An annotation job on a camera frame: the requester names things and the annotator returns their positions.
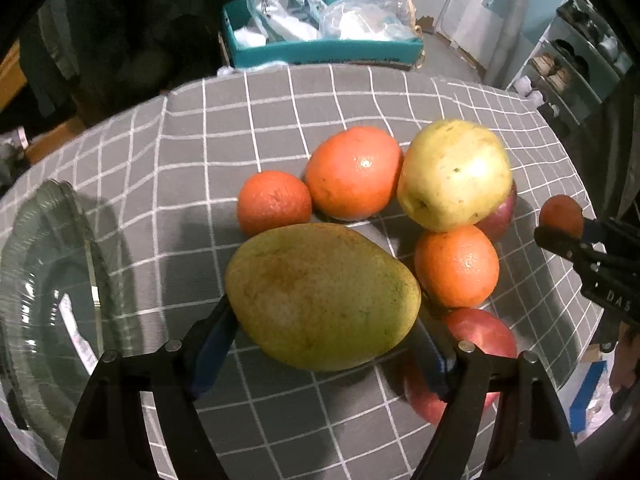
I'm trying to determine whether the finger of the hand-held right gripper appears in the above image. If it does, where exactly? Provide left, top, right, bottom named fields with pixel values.
left=581, top=216, right=640, bottom=261
left=534, top=225, right=601, bottom=267

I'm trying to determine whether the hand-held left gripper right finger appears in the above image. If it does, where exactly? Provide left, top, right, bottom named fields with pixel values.
left=410, top=322, right=586, bottom=480

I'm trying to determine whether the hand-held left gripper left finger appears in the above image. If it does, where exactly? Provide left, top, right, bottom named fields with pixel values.
left=57, top=294, right=241, bottom=480

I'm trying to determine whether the small tangerine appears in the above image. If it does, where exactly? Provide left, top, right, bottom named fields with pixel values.
left=539, top=195, right=584, bottom=238

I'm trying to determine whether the red apple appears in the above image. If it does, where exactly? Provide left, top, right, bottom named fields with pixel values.
left=475, top=182, right=517, bottom=243
left=402, top=308, right=518, bottom=426

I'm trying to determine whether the green yellow mango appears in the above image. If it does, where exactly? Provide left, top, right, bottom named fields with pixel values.
left=224, top=223, right=422, bottom=372

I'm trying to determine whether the yellow green apple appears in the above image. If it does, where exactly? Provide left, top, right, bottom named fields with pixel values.
left=397, top=120, right=513, bottom=232

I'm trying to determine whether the clear glass bowl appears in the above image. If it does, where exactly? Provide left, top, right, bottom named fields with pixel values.
left=0, top=178, right=146, bottom=466

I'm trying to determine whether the large orange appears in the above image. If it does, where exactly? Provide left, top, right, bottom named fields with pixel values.
left=305, top=128, right=404, bottom=221

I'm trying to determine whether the medium orange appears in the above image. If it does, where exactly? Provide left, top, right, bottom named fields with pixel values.
left=414, top=225, right=500, bottom=309

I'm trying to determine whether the blue plastic item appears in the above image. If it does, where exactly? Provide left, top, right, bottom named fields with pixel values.
left=570, top=360, right=608, bottom=436

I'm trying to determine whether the grey shoe rack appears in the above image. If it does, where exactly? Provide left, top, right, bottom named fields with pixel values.
left=507, top=0, right=636, bottom=126

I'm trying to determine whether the small dark orange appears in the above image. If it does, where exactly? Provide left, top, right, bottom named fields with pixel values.
left=237, top=171, right=313, bottom=237

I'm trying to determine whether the grey checked tablecloth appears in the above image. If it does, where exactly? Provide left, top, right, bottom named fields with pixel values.
left=0, top=62, right=608, bottom=480

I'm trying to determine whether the silver pipe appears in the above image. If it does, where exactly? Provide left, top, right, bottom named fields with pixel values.
left=487, top=0, right=536, bottom=86

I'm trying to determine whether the white door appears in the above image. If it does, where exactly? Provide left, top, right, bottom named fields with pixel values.
left=437, top=0, right=501, bottom=67

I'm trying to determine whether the wooden crate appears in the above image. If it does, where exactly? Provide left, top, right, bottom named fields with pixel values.
left=27, top=117, right=88, bottom=163

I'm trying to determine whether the crumpled grey cloth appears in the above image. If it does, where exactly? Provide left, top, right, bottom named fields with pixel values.
left=0, top=142, right=26, bottom=188

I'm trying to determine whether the clear plastic bag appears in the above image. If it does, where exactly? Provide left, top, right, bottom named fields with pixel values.
left=320, top=0, right=421, bottom=41

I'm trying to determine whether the teal cardboard box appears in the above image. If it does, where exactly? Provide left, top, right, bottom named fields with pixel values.
left=221, top=0, right=425, bottom=68

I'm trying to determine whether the small white packet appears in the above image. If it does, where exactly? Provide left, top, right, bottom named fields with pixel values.
left=234, top=25, right=268, bottom=48

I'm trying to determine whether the dark hanging coat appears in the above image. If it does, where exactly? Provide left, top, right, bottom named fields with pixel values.
left=20, top=0, right=226, bottom=126

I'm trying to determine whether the white printed bag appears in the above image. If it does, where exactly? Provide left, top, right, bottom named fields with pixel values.
left=232, top=0, right=326, bottom=43

